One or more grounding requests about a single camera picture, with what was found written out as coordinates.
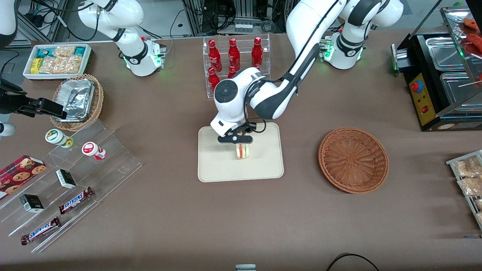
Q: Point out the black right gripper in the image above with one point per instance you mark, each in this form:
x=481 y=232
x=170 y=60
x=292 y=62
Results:
x=10 y=102

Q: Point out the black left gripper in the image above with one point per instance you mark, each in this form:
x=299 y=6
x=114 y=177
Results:
x=247 y=130

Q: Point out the triangular sandwich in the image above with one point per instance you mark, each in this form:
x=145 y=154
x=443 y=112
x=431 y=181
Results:
x=243 y=151

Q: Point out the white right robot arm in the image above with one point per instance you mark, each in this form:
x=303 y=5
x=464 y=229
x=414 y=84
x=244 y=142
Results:
x=133 y=56

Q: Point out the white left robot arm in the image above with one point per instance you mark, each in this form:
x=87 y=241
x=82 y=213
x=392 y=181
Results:
x=312 y=22

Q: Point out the beige plastic tray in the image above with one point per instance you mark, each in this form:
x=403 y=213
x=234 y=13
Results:
x=226 y=165

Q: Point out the silver foil tray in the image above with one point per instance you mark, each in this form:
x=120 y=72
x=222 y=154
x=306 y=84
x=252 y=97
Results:
x=77 y=99

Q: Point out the tan wicker basket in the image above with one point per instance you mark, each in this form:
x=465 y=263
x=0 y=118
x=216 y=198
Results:
x=98 y=101

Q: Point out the round brown wicker basket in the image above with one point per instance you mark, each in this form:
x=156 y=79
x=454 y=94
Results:
x=354 y=160

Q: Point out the green lid yogurt cup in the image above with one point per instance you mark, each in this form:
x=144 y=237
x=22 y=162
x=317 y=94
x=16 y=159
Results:
x=55 y=136

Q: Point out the white snack bin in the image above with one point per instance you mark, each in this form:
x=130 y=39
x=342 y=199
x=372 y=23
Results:
x=28 y=73

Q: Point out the clear rice cracker bag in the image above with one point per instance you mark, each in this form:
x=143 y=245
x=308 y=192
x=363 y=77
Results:
x=60 y=65
x=64 y=51

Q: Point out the yellow snack pack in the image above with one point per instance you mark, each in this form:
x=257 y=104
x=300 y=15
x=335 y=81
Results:
x=35 y=66

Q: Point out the red lid yogurt cup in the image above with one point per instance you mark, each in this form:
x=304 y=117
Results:
x=90 y=148

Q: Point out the teal snack pack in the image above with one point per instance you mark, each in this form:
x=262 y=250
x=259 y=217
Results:
x=44 y=52

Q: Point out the small black box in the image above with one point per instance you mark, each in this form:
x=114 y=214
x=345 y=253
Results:
x=66 y=178
x=32 y=203

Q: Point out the red cola bottle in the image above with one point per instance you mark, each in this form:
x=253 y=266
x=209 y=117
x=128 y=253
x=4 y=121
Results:
x=215 y=56
x=231 y=71
x=234 y=55
x=212 y=81
x=257 y=54

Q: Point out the red cookie box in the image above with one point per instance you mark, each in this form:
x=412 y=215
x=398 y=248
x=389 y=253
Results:
x=20 y=174

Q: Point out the clear acrylic stepped display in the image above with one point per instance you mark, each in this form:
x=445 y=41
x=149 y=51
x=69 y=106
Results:
x=113 y=162

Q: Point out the clear acrylic bottle rack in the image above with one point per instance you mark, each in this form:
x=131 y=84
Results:
x=244 y=52

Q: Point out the brown Snickers bar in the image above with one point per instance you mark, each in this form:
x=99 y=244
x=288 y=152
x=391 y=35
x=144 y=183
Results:
x=75 y=200
x=40 y=230

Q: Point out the white power strip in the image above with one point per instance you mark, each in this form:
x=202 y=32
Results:
x=243 y=27

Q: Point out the black food warmer machine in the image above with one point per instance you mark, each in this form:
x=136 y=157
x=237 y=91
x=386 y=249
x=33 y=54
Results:
x=425 y=101

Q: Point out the clear bagged snack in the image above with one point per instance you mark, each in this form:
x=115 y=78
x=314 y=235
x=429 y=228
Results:
x=470 y=186
x=467 y=167

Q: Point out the orange fried food skewer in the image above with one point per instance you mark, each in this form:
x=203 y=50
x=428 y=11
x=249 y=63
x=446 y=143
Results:
x=475 y=43
x=472 y=23

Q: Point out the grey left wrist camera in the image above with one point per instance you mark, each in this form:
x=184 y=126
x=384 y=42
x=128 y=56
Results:
x=222 y=127

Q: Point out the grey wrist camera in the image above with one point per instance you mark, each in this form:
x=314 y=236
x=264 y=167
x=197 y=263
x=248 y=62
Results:
x=222 y=127
x=5 y=129

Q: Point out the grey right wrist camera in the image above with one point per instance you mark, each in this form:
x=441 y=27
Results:
x=5 y=129

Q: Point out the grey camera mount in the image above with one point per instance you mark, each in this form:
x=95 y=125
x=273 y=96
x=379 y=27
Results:
x=245 y=267

